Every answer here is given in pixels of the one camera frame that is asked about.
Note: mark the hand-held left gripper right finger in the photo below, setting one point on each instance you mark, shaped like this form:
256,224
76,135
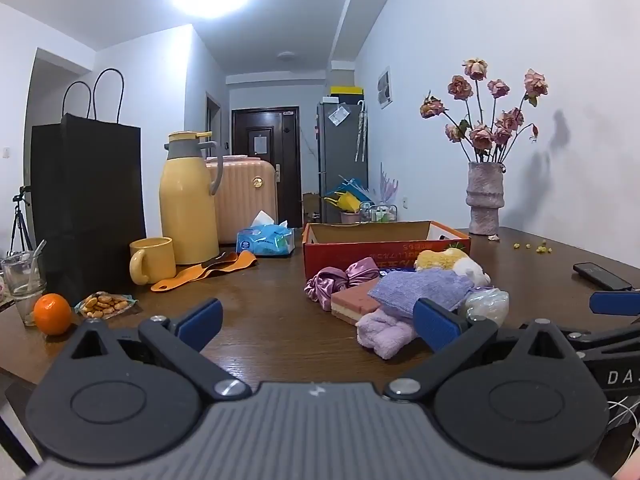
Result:
435,327

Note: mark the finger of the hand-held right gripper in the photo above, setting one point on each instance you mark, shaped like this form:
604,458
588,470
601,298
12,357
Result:
615,302
605,340

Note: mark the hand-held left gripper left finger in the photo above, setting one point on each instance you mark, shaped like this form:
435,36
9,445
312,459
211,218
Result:
200,322

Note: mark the lavender knit cloth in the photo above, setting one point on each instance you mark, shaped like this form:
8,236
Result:
420,287

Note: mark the light purple fluffy towel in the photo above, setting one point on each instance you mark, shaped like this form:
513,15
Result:
385,332

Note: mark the clear plastic bag item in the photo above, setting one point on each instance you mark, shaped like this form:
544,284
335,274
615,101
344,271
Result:
487,305

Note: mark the yellow and white plush toy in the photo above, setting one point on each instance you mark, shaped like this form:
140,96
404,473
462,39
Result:
440,259

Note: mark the pink layered sponge block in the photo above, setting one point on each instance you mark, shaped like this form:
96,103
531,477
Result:
350,302

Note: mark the red cardboard box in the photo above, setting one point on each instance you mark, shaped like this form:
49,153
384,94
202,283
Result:
350,255

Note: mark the purple satin scrunchie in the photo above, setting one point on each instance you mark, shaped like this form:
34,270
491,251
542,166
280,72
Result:
330,280

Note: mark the blue soft tissue pack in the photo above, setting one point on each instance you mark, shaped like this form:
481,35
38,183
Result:
265,242

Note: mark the black smartphone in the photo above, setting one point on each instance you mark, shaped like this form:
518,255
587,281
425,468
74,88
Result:
600,276

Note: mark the yellow mug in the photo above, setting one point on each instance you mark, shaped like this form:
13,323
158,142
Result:
155,260

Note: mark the scattered yellow crumbs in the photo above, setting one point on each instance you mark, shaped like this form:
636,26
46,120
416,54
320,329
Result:
540,248

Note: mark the clear snack packet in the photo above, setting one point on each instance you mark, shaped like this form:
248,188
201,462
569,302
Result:
105,305

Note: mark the yellow thermos jug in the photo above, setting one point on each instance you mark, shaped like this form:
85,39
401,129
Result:
187,210

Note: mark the pink suitcase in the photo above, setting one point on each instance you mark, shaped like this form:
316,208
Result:
245,195

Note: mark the pink textured vase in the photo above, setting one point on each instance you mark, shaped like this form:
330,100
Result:
485,200

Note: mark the pink bucket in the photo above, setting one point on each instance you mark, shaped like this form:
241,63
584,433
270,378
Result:
349,217

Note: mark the orange tangerine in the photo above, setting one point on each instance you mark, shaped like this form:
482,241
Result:
52,315

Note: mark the purple decorative flowers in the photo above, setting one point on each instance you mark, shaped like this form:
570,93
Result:
389,185

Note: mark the blue and yellow bag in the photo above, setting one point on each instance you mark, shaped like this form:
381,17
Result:
347,197

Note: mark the brown cardboard carton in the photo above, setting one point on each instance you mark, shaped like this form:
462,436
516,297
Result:
310,207

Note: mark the black paper bag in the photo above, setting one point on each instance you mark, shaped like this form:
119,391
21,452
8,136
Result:
85,200

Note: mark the glass cup with straw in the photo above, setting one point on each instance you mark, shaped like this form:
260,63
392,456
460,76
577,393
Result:
22,285

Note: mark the grey refrigerator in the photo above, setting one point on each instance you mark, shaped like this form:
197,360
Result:
340,160

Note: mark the dried pink roses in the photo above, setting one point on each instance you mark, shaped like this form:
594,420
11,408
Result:
482,135

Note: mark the dark entrance door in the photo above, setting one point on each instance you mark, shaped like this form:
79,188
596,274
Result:
265,130

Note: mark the black tripod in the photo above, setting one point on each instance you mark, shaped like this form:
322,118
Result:
19,220

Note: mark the hanging folded umbrella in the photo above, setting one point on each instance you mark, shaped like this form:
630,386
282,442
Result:
361,130

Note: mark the yellow box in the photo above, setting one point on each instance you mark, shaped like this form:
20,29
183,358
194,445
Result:
347,94

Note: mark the small ceiling lamp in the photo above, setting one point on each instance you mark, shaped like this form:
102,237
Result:
286,55

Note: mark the wall picture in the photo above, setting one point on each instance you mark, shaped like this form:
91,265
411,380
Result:
384,87

